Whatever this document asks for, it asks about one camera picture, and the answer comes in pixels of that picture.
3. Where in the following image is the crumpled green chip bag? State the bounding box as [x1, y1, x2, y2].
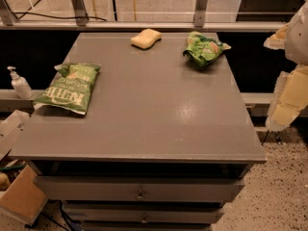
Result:
[183, 31, 231, 67]

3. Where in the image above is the grey drawer cabinet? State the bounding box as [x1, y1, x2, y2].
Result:
[11, 33, 266, 231]

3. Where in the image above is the white pump bottle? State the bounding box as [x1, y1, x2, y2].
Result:
[7, 66, 33, 99]

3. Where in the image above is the yellow sponge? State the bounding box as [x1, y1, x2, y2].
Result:
[131, 29, 162, 49]

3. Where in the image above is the green Kettle chip bag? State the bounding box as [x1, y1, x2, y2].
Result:
[33, 63, 101, 115]

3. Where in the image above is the black cable on floor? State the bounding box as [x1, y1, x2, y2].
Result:
[13, 11, 108, 22]

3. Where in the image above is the cardboard box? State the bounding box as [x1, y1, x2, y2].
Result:
[0, 110, 47, 225]

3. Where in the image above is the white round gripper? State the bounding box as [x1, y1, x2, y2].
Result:
[264, 1, 308, 132]

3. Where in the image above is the metal railing frame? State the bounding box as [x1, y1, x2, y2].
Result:
[0, 0, 308, 34]

